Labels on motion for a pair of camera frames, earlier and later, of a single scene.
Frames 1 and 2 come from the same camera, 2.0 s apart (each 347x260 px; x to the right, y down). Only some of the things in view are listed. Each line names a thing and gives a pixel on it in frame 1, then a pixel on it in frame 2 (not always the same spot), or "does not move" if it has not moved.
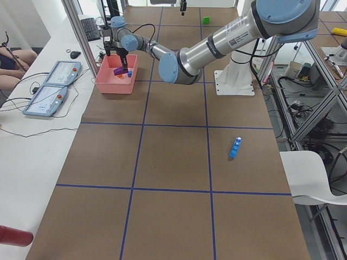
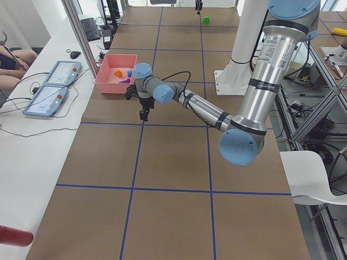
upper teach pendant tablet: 64,72 does not move
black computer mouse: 74,54 does not move
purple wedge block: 119,71 → 127,81
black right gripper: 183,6 → 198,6
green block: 206,20 does not move
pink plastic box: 107,82 does not move
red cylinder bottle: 10,235 does not move
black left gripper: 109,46 → 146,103
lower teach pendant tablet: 46,101 does not move
